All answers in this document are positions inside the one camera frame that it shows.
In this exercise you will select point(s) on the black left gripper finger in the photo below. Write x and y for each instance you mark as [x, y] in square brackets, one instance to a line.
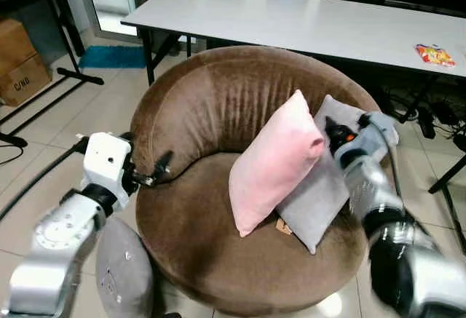
[163, 167]

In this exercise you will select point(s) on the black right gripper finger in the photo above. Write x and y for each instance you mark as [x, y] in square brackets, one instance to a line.
[331, 127]

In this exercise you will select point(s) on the pink pillow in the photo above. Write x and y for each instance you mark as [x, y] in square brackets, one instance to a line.
[273, 161]

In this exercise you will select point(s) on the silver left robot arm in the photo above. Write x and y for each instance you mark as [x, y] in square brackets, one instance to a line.
[54, 245]

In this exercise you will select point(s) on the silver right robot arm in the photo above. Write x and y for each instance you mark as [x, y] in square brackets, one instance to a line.
[408, 260]

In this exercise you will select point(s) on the grey pillow with brown tag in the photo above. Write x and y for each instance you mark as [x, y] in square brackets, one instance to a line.
[317, 201]

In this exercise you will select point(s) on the grey pillow with print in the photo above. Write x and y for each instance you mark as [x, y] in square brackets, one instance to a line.
[124, 271]

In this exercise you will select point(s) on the brown round velvet sofa chair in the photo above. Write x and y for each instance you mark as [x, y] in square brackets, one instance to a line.
[218, 260]

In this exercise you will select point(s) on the teal floor mat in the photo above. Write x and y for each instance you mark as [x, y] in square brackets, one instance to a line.
[113, 57]

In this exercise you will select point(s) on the black power adapter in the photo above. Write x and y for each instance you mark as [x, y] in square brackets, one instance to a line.
[427, 123]

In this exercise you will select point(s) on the black desk leg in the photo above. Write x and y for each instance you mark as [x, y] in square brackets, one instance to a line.
[448, 201]

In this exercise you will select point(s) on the white folding table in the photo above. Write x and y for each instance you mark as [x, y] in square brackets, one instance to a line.
[291, 23]

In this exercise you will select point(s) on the red yellow snack packet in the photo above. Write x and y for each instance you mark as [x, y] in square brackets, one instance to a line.
[435, 55]

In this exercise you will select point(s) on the brown cardboard box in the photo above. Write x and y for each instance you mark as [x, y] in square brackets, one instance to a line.
[20, 63]

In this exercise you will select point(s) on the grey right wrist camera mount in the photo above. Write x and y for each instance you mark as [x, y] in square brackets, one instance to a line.
[375, 137]

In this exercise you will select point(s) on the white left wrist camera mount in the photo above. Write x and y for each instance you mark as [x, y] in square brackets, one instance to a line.
[105, 161]

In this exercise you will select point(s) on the black metal stand frame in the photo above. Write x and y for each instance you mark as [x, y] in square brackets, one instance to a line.
[64, 49]

